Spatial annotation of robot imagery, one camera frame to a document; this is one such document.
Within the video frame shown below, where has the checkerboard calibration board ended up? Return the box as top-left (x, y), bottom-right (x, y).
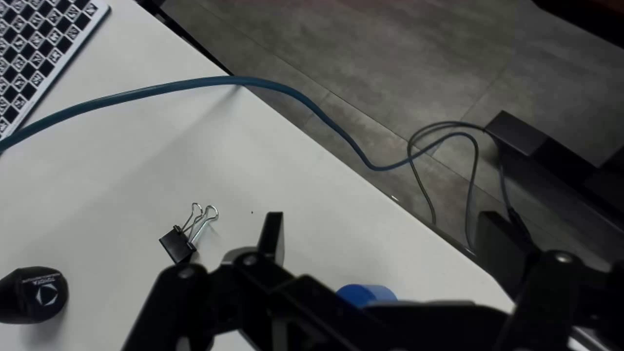
top-left (0, 0), bottom-right (110, 140)

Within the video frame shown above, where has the blue block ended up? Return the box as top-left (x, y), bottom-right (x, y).
top-left (337, 282), bottom-right (395, 308)

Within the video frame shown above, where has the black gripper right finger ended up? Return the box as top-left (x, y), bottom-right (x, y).
top-left (475, 210), bottom-right (539, 292)

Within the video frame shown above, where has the small black round object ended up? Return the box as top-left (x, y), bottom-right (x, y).
top-left (0, 267), bottom-right (68, 323)

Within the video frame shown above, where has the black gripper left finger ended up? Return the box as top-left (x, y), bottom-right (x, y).
top-left (257, 212), bottom-right (284, 261)

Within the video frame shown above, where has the green power cable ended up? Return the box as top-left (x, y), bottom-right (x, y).
top-left (0, 74), bottom-right (514, 251)

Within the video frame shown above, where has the black binder clip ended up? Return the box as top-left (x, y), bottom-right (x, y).
top-left (159, 202), bottom-right (218, 263)

